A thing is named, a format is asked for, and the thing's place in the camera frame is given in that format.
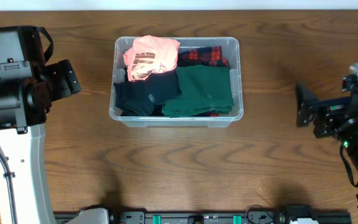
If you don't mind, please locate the dark green garment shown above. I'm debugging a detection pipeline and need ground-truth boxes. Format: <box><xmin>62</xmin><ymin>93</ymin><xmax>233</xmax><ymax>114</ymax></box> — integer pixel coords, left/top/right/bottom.
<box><xmin>162</xmin><ymin>65</ymin><xmax>234</xmax><ymax>118</ymax></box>

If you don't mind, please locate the red navy plaid garment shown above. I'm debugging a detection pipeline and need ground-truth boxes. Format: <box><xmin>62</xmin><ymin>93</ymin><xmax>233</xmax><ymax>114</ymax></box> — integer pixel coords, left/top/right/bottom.
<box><xmin>177</xmin><ymin>46</ymin><xmax>231</xmax><ymax>117</ymax></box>

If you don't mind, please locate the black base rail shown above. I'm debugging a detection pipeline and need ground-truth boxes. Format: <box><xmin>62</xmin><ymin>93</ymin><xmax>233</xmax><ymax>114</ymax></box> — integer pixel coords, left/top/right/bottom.
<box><xmin>54</xmin><ymin>205</ymin><xmax>352</xmax><ymax>224</ymax></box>

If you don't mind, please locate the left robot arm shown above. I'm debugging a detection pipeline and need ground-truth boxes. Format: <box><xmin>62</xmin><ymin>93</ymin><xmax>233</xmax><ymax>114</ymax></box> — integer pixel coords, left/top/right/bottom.
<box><xmin>0</xmin><ymin>60</ymin><xmax>81</xmax><ymax>223</ymax></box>

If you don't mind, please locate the dark navy garment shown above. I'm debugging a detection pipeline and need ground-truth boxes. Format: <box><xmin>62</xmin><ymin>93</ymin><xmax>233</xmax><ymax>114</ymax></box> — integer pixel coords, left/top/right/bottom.
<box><xmin>113</xmin><ymin>70</ymin><xmax>181</xmax><ymax>116</ymax></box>

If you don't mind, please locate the clear plastic storage container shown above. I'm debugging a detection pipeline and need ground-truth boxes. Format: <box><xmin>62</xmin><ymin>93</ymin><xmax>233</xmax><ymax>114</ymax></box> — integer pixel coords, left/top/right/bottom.
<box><xmin>109</xmin><ymin>37</ymin><xmax>244</xmax><ymax>128</ymax></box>

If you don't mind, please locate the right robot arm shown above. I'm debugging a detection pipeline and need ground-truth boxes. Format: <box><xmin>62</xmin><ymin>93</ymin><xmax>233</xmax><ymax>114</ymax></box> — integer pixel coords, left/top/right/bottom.
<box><xmin>295</xmin><ymin>75</ymin><xmax>358</xmax><ymax>208</ymax></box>

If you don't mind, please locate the pink printed garment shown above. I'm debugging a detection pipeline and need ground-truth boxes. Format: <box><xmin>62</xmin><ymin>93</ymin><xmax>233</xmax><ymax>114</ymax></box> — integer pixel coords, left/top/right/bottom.
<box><xmin>123</xmin><ymin>35</ymin><xmax>180</xmax><ymax>82</ymax></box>

